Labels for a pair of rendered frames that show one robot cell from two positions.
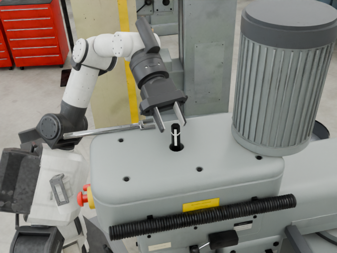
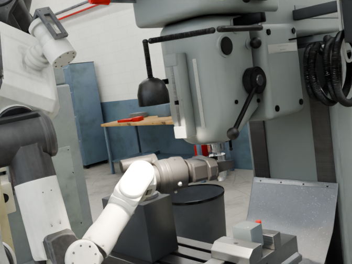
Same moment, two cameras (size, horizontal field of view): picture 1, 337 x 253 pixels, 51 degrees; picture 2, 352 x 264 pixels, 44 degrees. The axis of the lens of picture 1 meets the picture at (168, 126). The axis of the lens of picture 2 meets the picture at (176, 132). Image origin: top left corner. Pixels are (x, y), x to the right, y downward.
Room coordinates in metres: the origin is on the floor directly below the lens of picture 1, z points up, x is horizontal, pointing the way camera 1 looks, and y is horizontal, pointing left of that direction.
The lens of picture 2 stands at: (-0.22, 0.73, 1.49)
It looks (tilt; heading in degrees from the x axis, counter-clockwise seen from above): 7 degrees down; 325
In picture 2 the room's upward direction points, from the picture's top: 8 degrees counter-clockwise
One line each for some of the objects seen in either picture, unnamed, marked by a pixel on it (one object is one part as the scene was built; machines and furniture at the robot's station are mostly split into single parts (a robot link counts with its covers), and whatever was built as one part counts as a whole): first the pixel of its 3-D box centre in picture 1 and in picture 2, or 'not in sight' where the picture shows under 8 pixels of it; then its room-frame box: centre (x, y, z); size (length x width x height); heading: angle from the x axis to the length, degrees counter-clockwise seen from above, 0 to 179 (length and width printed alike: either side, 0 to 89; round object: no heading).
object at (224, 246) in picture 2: not in sight; (235, 250); (0.61, 0.03, 1.03); 0.12 x 0.06 x 0.04; 10
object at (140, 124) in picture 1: (109, 129); not in sight; (0.77, 0.16, 1.89); 0.24 x 0.04 x 0.01; 100
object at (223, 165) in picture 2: not in sight; (223, 166); (0.66, -0.01, 1.24); 0.06 x 0.02 x 0.03; 77
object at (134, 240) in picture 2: not in sight; (139, 221); (1.03, 0.07, 1.04); 0.22 x 0.12 x 0.20; 10
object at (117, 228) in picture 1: (204, 215); not in sight; (0.55, -0.08, 1.79); 0.45 x 0.04 x 0.04; 100
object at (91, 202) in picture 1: (92, 197); not in sight; (0.65, 0.21, 1.76); 0.06 x 0.02 x 0.06; 10
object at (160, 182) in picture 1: (182, 168); not in sight; (0.69, -0.03, 1.81); 0.47 x 0.26 x 0.16; 100
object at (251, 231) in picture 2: not in sight; (248, 235); (0.62, -0.03, 1.05); 0.06 x 0.05 x 0.06; 10
